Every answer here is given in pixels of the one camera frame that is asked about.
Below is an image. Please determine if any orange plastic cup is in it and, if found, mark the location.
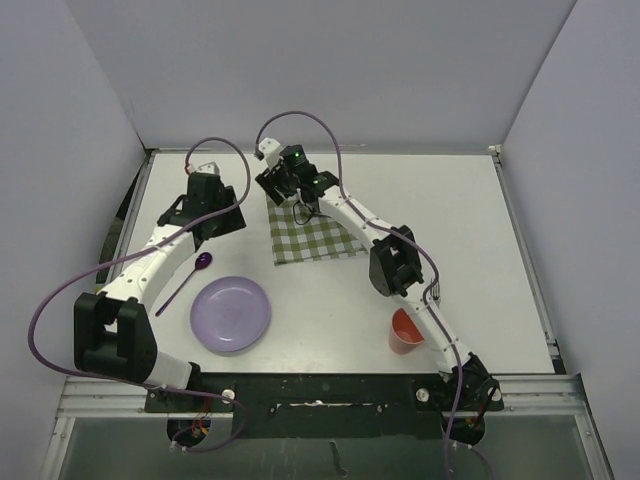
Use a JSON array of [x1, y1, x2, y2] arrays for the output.
[[388, 309, 424, 355]]

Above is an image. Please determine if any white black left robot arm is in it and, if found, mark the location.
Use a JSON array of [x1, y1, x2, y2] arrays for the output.
[[73, 171, 246, 411]]

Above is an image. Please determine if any aluminium front frame rail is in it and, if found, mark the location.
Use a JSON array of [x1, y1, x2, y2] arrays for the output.
[[56, 375, 587, 418]]

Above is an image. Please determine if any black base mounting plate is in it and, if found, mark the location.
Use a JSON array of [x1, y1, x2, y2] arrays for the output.
[[144, 373, 504, 444]]

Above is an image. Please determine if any silver metal fork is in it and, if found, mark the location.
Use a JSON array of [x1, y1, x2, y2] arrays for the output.
[[422, 282, 441, 305]]

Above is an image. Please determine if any purple plastic plate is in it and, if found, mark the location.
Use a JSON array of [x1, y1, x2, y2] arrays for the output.
[[189, 276, 272, 354]]

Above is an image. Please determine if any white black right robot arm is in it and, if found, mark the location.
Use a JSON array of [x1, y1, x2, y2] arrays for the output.
[[254, 138, 501, 409]]

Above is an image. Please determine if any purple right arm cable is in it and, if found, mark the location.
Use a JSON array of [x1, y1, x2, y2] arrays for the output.
[[255, 110, 496, 480]]

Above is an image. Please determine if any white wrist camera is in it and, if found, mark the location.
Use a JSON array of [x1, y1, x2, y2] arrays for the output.
[[254, 137, 282, 161], [186, 161, 220, 175]]

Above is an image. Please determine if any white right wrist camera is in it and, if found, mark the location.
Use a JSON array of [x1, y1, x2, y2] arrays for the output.
[[254, 137, 282, 161]]

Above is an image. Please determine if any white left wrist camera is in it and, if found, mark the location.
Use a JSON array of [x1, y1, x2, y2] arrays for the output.
[[186, 161, 220, 175]]

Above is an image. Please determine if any green white checkered cloth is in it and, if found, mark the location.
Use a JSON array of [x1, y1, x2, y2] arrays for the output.
[[266, 197, 367, 266]]

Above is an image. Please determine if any purple plastic spoon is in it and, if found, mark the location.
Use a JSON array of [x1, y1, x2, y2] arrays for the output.
[[155, 252, 213, 317]]

